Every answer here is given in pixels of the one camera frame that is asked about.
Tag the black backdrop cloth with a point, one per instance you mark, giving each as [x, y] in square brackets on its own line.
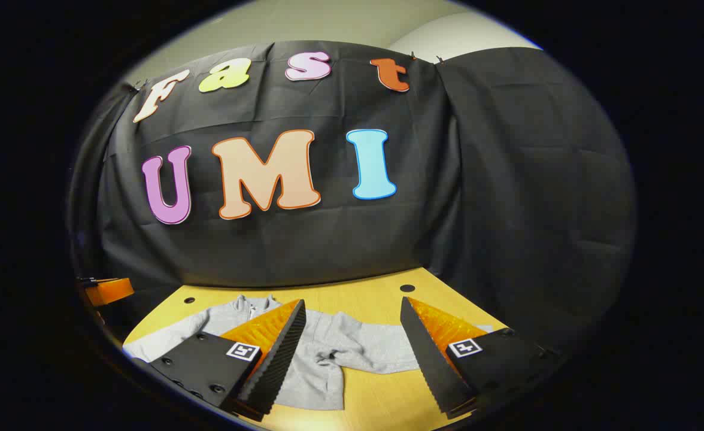
[340, 239]

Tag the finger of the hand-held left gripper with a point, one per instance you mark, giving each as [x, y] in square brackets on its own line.
[109, 290]

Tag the grey sweatshirt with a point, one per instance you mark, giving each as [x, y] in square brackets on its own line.
[364, 344]

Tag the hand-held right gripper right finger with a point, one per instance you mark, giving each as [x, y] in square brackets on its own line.
[427, 353]

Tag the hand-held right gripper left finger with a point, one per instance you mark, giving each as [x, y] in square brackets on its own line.
[280, 353]

